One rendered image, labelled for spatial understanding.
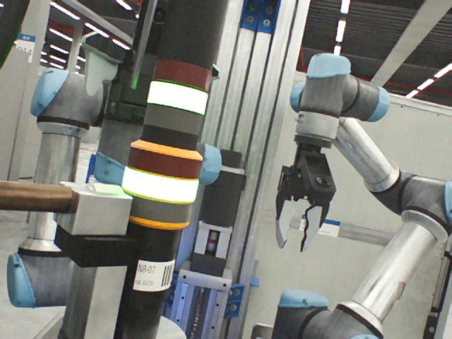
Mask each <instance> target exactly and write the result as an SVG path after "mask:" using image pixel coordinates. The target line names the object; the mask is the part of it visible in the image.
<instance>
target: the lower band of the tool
mask: <svg viewBox="0 0 452 339"><path fill-rule="evenodd" d="M131 145H132V146H133V147H136V148H141V149H144V150H149V151H154V152H158V153H164V154H168V155H174V156H179V157H187V158H191V159H197V160H202V159H203V157H202V156H201V155H200V154H199V153H197V152H196V151H190V150H182V149H178V148H171V147H167V146H163V145H158V144H154V143H147V142H144V141H140V140H139V141H136V142H134V143H132V144H131ZM126 168H128V169H130V170H133V171H137V172H141V173H144V174H149V175H153V176H157V177H164V178H168V179H177V180H182V181H190V182H196V181H198V179H184V178H178V177H169V176H165V175H161V174H155V173H150V172H145V171H142V170H139V169H134V168H132V167H129V166H126ZM122 189H123V190H124V191H125V192H127V193H129V194H133V195H136V196H140V197H144V198H149V199H154V200H158V201H166V202H171V203H193V202H194V201H173V200H167V199H162V198H155V197H150V196H144V195H141V194H137V193H134V192H132V191H128V190H126V189H124V188H123V187H122ZM128 221H129V222H133V223H136V224H139V225H144V226H147V227H155V228H161V229H170V230H175V229H181V228H184V227H186V226H187V225H188V224H189V222H185V223H167V222H156V221H152V220H145V219H142V218H137V217H134V216H132V215H129V219H128Z"/></svg>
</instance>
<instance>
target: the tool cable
mask: <svg viewBox="0 0 452 339"><path fill-rule="evenodd" d="M29 3H30V0H5V1H4V4H3V6H2V9H1V12H0V70H1V69H2V67H3V65H4V63H5V61H6V59H7V57H8V55H9V53H10V51H11V49H12V47H13V44H15V42H16V38H17V36H18V33H19V32H20V29H21V26H22V24H23V21H24V18H25V14H26V12H27V9H28V6H29Z"/></svg>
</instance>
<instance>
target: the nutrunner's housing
mask: <svg viewBox="0 0 452 339"><path fill-rule="evenodd" d="M181 230H182V229H175V230H170V229H161V228H155V227H147V226H144V225H139V224H136V223H133V222H129V221H128V223H127V227H126V234H127V235H129V236H131V237H133V238H134V239H136V240H137V246H136V253H135V257H134V261H133V265H132V266H127V268H126V275H125V279H124V286H123V290H122V294H121V300H120V305H119V312H118V316H117V322H116V327H115V331H114V337H113V339H156V337H157V333H158V329H159V325H160V318H161V314H162V308H163V304H164V301H165V300H166V299H167V295H168V291H169V287H170V282H171V277H172V271H173V268H174V261H176V255H177V248H178V245H179V238H180V234H181Z"/></svg>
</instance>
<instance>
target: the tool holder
mask: <svg viewBox="0 0 452 339"><path fill-rule="evenodd" d="M86 185H87V184H83V183H75V182H59V186H69V187H71V188H72V189H71V193H72V201H71V207H70V209H69V211H68V213H53V217H52V219H53V221H55V222H56V230H55V235H54V245H55V246H57V247H58V248H59V249H60V250H61V251H63V252H64V253H65V254H66V255H67V256H68V257H69V258H70V259H71V260H72V261H73V262H74V265H73V272H72V276H71V284H70V288H69V294H68V298H67V303H66V310H65V314H64V321H63V325H62V329H63V330H64V332H65V333H66V334H67V336H68V337H69V339H113V337H114V331H115V327H116V322H117V316H118V312H119V305H120V300H121V294H122V290H123V286H124V279H125V275H126V268H127V266H132V265H133V261H134V257H135V253H136V246H137V240H136V239H134V238H133V237H131V236H129V235H127V234H126V227H127V223H128V219H129V212H131V204H132V200H133V198H132V197H130V196H127V195H126V194H116V193H107V192H98V191H94V190H90V189H87V188H86V187H85V186H86ZM156 339H186V336H185V334H184V332H183V331H182V329H181V328H180V327H179V326H178V325H177V324H176V323H174V322H172V321H170V320H169V319H167V318H165V317H164V316H161V318H160V325H159V329H158V333H157V337H156Z"/></svg>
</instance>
